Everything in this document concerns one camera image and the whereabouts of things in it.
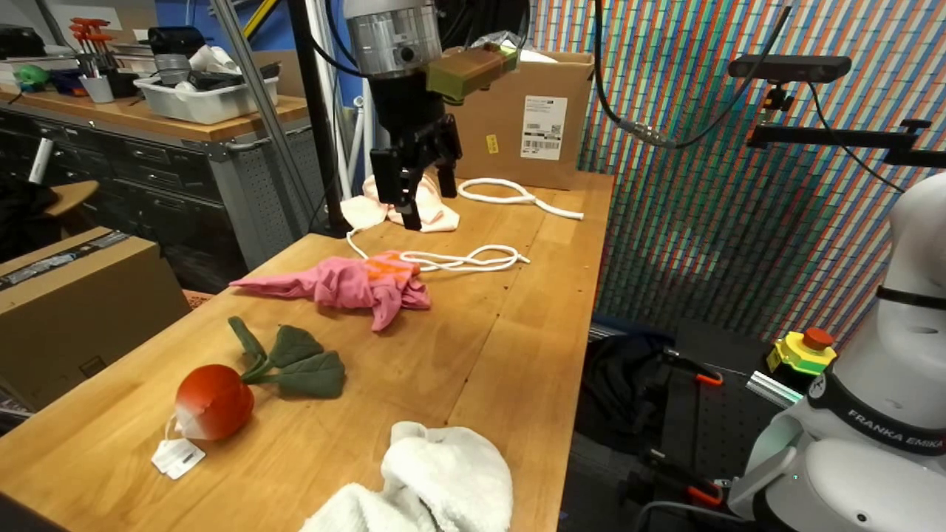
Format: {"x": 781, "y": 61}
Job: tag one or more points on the cardboard box behind table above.
{"x": 77, "y": 305}

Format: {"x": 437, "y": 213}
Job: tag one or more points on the striped colourful fabric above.
{"x": 710, "y": 229}

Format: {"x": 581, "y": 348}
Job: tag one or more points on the black hanging cloth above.
{"x": 624, "y": 391}

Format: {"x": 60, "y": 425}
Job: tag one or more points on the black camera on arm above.
{"x": 784, "y": 68}

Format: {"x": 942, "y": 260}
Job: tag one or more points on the red yellow emergency stop button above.
{"x": 808, "y": 352}

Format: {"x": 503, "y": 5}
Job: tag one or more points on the white terry towel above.
{"x": 432, "y": 479}

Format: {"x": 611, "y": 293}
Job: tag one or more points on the wooden workbench with shelves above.
{"x": 213, "y": 197}

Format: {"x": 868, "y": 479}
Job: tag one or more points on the pink orange shirt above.
{"x": 380, "y": 286}

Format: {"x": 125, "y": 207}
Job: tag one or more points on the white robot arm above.
{"x": 395, "y": 37}

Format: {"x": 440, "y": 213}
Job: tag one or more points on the black vertical pole stand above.
{"x": 318, "y": 116}

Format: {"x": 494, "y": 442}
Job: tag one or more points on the black gripper orange mount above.
{"x": 417, "y": 116}

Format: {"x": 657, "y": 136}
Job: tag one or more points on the labelled cardboard box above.
{"x": 530, "y": 122}

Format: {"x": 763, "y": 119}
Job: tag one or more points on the red plush radish toy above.
{"x": 213, "y": 402}

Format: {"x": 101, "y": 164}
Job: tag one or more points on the white foreground robot arm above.
{"x": 864, "y": 451}

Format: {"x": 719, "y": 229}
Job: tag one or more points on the white plastic bin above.
{"x": 199, "y": 108}

